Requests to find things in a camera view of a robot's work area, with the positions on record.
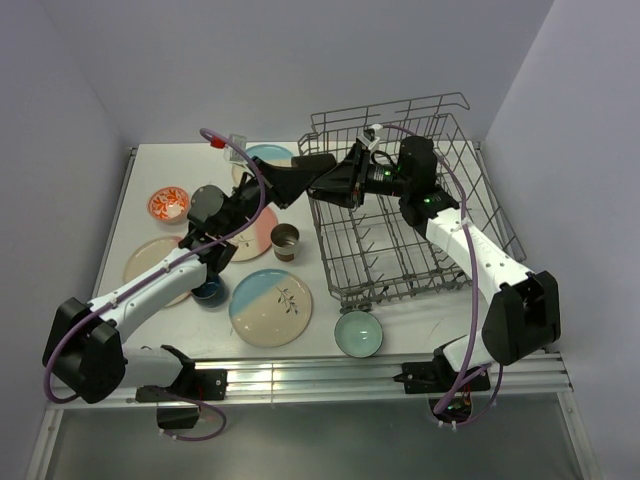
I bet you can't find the dark blue mug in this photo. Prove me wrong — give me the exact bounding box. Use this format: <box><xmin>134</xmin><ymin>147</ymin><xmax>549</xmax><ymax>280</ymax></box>
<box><xmin>191</xmin><ymin>277</ymin><xmax>229</xmax><ymax>309</ymax></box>

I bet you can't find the blue cream plate near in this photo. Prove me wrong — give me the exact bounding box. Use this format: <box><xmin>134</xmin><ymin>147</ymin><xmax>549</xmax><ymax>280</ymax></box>
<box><xmin>228</xmin><ymin>269</ymin><xmax>313</xmax><ymax>348</ymax></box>

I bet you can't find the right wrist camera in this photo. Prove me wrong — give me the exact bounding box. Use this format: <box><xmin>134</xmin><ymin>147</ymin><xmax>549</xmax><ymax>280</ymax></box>
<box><xmin>357</xmin><ymin>124</ymin><xmax>383</xmax><ymax>152</ymax></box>

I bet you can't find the blue cream plate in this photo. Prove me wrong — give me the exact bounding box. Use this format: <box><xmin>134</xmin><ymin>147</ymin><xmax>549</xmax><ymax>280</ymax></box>
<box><xmin>228</xmin><ymin>269</ymin><xmax>313</xmax><ymax>348</ymax></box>
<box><xmin>231</xmin><ymin>144</ymin><xmax>293</xmax><ymax>186</ymax></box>

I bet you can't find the pale green bowl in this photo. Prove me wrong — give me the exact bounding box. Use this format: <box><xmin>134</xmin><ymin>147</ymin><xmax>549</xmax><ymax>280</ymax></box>
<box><xmin>334</xmin><ymin>311</ymin><xmax>384</xmax><ymax>358</ymax></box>

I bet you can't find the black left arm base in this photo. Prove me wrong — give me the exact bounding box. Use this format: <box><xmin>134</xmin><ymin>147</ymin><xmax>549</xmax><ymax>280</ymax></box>
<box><xmin>135</xmin><ymin>363</ymin><xmax>228</xmax><ymax>442</ymax></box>

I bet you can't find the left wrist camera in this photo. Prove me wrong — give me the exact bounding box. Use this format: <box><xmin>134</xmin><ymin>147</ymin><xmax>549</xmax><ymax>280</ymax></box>
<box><xmin>223</xmin><ymin>134</ymin><xmax>247</xmax><ymax>165</ymax></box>

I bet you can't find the orange patterned small bowl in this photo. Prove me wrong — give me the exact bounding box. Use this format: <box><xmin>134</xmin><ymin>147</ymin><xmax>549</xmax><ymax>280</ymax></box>
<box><xmin>147</xmin><ymin>186</ymin><xmax>190</xmax><ymax>224</ymax></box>

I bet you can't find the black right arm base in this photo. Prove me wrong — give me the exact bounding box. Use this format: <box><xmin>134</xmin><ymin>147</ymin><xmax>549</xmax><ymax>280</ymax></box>
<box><xmin>393</xmin><ymin>348</ymin><xmax>491</xmax><ymax>424</ymax></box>

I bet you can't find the pink cream plate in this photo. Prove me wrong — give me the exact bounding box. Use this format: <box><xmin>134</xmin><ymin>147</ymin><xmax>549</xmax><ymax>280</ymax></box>
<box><xmin>123</xmin><ymin>236</ymin><xmax>190</xmax><ymax>309</ymax></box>
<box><xmin>229</xmin><ymin>207</ymin><xmax>278</xmax><ymax>263</ymax></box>

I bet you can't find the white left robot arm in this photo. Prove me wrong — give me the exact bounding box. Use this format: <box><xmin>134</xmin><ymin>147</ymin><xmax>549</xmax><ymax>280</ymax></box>
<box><xmin>42</xmin><ymin>154</ymin><xmax>336</xmax><ymax>404</ymax></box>

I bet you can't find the pink cream plate middle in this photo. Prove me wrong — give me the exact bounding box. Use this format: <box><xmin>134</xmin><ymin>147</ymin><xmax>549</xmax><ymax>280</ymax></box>
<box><xmin>229</xmin><ymin>207</ymin><xmax>278</xmax><ymax>263</ymax></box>

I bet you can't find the blue cream plate far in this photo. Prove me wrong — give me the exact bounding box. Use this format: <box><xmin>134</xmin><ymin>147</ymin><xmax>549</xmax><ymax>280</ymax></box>
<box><xmin>231</xmin><ymin>144</ymin><xmax>293</xmax><ymax>186</ymax></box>

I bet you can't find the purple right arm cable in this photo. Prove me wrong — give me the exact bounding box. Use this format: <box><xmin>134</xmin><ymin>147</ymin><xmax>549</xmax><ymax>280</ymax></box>
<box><xmin>379</xmin><ymin>123</ymin><xmax>504</xmax><ymax>426</ymax></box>

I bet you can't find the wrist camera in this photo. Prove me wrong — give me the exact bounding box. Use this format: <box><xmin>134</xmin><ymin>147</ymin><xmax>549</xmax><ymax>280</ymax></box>
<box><xmin>357</xmin><ymin>124</ymin><xmax>383</xmax><ymax>152</ymax></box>
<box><xmin>223</xmin><ymin>134</ymin><xmax>247</xmax><ymax>165</ymax></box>

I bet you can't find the pink cream plate left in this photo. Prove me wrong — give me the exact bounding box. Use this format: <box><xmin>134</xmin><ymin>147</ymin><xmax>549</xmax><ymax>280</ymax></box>
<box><xmin>123</xmin><ymin>236</ymin><xmax>190</xmax><ymax>309</ymax></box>

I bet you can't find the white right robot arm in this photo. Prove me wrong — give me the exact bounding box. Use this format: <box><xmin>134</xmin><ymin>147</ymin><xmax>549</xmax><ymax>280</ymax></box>
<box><xmin>310</xmin><ymin>135</ymin><xmax>561</xmax><ymax>390</ymax></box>

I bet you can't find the grey brown tumbler cup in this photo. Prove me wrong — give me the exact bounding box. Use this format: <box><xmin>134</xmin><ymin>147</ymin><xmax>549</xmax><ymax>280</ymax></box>
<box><xmin>270</xmin><ymin>223</ymin><xmax>300</xmax><ymax>262</ymax></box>

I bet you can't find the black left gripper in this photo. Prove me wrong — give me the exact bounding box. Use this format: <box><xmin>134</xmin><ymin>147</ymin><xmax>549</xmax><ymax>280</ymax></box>
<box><xmin>220</xmin><ymin>156</ymin><xmax>318</xmax><ymax>239</ymax></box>

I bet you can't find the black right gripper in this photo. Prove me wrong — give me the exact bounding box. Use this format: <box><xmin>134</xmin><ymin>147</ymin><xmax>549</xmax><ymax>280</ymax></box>
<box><xmin>310</xmin><ymin>143</ymin><xmax>411</xmax><ymax>210</ymax></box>

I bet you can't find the grey wire dish rack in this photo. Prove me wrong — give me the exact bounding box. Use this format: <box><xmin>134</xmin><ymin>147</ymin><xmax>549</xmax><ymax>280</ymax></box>
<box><xmin>298</xmin><ymin>92</ymin><xmax>526</xmax><ymax>312</ymax></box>

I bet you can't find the aluminium mounting rail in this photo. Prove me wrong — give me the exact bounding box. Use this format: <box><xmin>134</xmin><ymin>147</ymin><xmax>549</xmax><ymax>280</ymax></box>
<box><xmin>47</xmin><ymin>351</ymin><xmax>574</xmax><ymax>411</ymax></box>

